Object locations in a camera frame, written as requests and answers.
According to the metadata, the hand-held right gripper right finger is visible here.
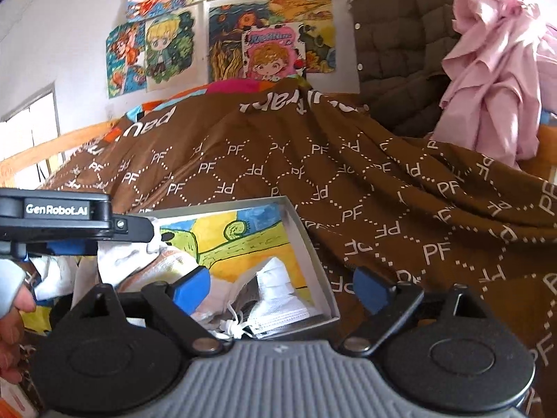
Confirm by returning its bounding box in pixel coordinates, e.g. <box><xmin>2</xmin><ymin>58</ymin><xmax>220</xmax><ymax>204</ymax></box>
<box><xmin>338</xmin><ymin>265</ymin><xmax>493</xmax><ymax>354</ymax></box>

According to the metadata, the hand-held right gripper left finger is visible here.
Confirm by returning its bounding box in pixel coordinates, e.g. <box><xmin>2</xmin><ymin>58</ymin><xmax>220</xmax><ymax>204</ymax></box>
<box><xmin>83</xmin><ymin>265</ymin><xmax>223</xmax><ymax>354</ymax></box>

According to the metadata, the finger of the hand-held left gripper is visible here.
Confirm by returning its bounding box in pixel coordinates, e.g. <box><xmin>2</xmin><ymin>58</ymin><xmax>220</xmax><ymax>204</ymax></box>
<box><xmin>111</xmin><ymin>215</ymin><xmax>156</xmax><ymax>242</ymax></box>
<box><xmin>47</xmin><ymin>241</ymin><xmax>99</xmax><ymax>257</ymax></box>

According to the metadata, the pastel striped cloth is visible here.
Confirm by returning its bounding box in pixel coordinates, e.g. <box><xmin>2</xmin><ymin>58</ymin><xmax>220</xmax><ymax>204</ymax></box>
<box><xmin>117</xmin><ymin>244</ymin><xmax>205</xmax><ymax>297</ymax></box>

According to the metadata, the grey tray with cartoon painting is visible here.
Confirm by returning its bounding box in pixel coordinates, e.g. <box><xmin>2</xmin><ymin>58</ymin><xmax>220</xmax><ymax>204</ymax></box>
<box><xmin>139</xmin><ymin>195</ymin><xmax>341</xmax><ymax>341</ymax></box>

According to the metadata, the white face mask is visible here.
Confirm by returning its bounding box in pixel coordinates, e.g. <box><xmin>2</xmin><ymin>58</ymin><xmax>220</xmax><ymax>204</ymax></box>
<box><xmin>218</xmin><ymin>256</ymin><xmax>325</xmax><ymax>340</ymax></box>

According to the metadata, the person's left hand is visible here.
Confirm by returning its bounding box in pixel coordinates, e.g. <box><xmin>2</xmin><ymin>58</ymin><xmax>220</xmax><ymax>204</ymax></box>
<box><xmin>0</xmin><ymin>260</ymin><xmax>38</xmax><ymax>385</ymax></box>

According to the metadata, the brown patterned printed blanket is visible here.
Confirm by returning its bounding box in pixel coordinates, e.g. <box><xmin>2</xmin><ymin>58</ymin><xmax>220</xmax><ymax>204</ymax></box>
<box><xmin>22</xmin><ymin>76</ymin><xmax>557</xmax><ymax>418</ymax></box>

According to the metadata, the white and orange carton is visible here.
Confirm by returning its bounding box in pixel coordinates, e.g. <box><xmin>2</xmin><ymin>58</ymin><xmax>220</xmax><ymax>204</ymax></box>
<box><xmin>0</xmin><ymin>377</ymin><xmax>42</xmax><ymax>418</ymax></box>

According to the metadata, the brown quilted jacket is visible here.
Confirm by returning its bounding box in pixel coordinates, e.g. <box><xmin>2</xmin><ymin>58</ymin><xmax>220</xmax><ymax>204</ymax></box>
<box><xmin>352</xmin><ymin>0</ymin><xmax>492</xmax><ymax>137</ymax></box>

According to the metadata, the pink shirt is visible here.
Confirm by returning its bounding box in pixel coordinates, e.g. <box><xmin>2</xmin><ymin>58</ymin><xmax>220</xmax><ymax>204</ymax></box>
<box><xmin>434</xmin><ymin>0</ymin><xmax>557</xmax><ymax>170</ymax></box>

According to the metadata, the orange-haired girl wall poster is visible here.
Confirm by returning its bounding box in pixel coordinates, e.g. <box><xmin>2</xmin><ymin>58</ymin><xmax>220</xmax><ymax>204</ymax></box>
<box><xmin>105</xmin><ymin>22</ymin><xmax>149</xmax><ymax>99</ymax></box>

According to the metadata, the blond figure green wall poster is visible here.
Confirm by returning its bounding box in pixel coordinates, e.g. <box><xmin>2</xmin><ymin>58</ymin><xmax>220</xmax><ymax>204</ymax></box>
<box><xmin>143</xmin><ymin>6</ymin><xmax>196</xmax><ymax>92</ymax></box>

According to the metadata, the yellow seaweed wall poster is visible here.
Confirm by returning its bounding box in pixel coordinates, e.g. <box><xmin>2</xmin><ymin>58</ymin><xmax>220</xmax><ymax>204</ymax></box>
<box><xmin>208</xmin><ymin>0</ymin><xmax>270</xmax><ymax>83</ymax></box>

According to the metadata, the blond figure pink wall poster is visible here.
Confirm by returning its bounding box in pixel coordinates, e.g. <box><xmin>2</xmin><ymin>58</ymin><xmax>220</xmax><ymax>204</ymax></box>
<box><xmin>241</xmin><ymin>22</ymin><xmax>307</xmax><ymax>83</ymax></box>

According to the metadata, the orange landscape wall poster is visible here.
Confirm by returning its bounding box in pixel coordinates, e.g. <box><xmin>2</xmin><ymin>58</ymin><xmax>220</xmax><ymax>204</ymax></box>
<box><xmin>267</xmin><ymin>0</ymin><xmax>334</xmax><ymax>24</ymax></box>

